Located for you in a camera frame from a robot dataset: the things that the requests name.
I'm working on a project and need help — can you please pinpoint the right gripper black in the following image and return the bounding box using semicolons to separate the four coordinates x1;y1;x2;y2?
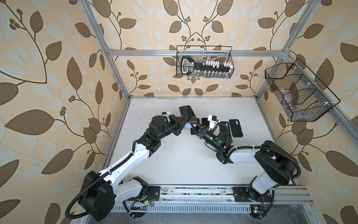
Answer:
191;122;221;153

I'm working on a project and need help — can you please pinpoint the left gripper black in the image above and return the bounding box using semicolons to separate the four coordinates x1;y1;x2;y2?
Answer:
155;114;187;141

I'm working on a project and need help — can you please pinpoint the phone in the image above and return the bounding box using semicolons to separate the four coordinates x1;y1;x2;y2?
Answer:
179;105;197;129
190;118;200;135
201;118;210;127

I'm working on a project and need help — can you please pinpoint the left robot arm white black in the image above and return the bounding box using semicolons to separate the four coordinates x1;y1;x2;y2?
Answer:
65;115;188;221

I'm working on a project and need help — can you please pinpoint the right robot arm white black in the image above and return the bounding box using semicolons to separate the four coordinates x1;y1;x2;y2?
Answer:
190;122;302;196

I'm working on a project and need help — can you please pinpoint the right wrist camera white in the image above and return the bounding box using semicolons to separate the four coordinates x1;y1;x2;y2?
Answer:
207;115;220;132

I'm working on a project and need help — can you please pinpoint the back wire basket black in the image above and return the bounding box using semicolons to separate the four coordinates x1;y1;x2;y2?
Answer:
176;45;235;79

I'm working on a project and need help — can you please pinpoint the wire basket black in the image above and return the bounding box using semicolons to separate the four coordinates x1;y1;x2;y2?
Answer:
176;45;235;79
265;58;340;122

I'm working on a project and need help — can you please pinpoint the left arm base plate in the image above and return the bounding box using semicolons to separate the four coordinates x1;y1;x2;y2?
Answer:
123;185;161;203

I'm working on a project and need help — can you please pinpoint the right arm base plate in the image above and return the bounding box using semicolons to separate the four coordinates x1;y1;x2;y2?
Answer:
232;186;272;203

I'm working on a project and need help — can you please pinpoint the right wire basket black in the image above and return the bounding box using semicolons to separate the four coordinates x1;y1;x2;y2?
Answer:
265;58;340;122

